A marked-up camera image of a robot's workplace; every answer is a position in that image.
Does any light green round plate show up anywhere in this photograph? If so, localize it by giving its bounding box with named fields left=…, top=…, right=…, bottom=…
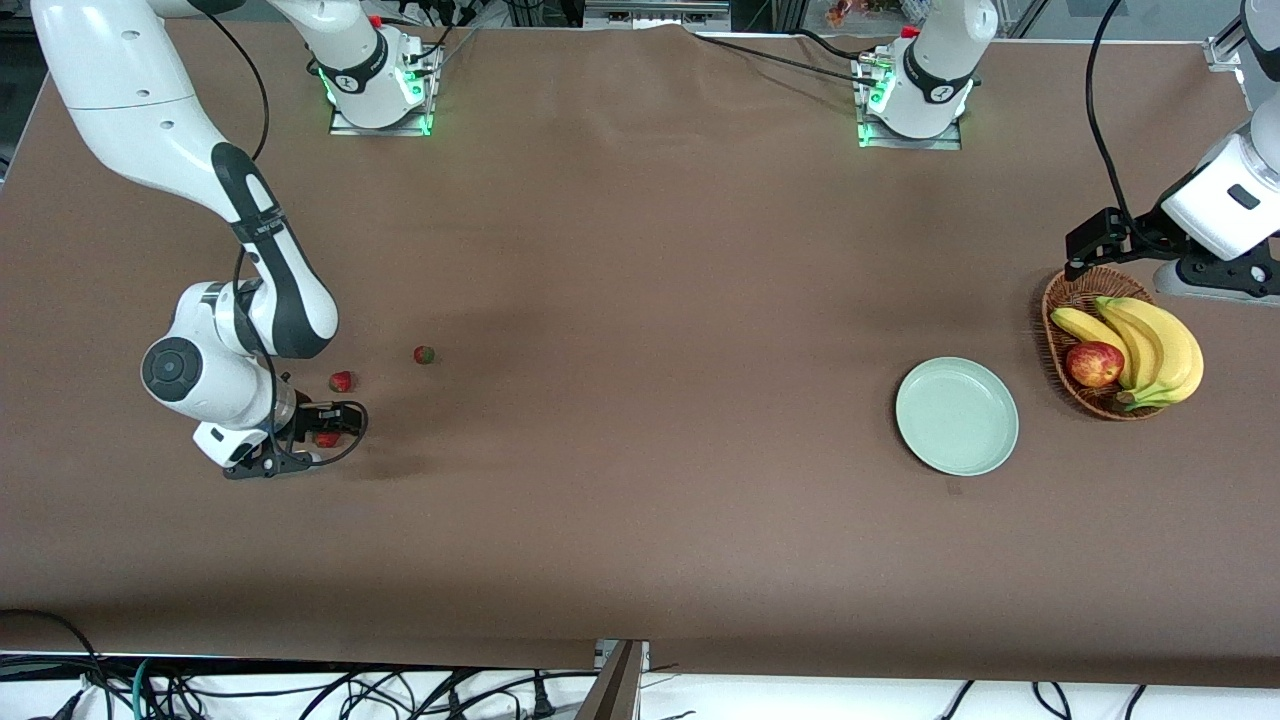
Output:
left=895, top=357, right=1020, bottom=477

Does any yellow banana bunch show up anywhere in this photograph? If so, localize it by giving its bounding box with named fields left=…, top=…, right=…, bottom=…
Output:
left=1050, top=296, right=1205, bottom=412

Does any red apple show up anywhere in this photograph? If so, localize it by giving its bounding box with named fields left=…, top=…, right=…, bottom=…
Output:
left=1065, top=341, right=1126, bottom=389

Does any brown wicker basket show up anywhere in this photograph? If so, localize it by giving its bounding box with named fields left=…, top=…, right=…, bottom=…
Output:
left=1041, top=267, right=1171, bottom=422

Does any brown table cover sheet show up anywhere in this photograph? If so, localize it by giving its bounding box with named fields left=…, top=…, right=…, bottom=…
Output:
left=0, top=18, right=1280, bottom=691

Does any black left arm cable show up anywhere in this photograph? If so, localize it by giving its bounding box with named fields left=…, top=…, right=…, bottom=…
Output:
left=1086, top=0, right=1151, bottom=236

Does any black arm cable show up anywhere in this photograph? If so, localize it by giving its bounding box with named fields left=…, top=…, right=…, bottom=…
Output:
left=190, top=0, right=370, bottom=471
left=1086, top=0, right=1151, bottom=236

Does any aluminium frame profile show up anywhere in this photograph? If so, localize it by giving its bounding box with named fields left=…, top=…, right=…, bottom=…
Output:
left=1205, top=10, right=1249, bottom=73

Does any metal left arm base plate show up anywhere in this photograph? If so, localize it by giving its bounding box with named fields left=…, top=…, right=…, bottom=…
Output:
left=853, top=55, right=963, bottom=151

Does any black looped floor cable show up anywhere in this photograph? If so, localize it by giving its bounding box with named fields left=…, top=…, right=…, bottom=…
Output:
left=0, top=608, right=113, bottom=720

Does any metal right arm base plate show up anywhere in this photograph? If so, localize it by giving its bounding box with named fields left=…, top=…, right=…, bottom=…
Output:
left=328, top=45, right=436, bottom=138

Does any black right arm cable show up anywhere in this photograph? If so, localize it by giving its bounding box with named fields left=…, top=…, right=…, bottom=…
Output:
left=190, top=0, right=370, bottom=471

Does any short black table cable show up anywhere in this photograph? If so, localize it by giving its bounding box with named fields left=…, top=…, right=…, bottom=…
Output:
left=790, top=28, right=873, bottom=59

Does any black base connector cable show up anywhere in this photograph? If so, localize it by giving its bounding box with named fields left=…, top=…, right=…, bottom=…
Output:
left=382, top=0, right=481, bottom=79

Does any long black table cable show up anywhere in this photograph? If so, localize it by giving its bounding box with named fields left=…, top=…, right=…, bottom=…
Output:
left=685, top=25, right=883, bottom=89

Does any grey metal post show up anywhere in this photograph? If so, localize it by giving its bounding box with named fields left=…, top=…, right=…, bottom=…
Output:
left=575, top=640, right=651, bottom=720

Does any grey metal bracket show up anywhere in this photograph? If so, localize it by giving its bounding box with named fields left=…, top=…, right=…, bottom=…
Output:
left=583, top=0, right=732, bottom=31

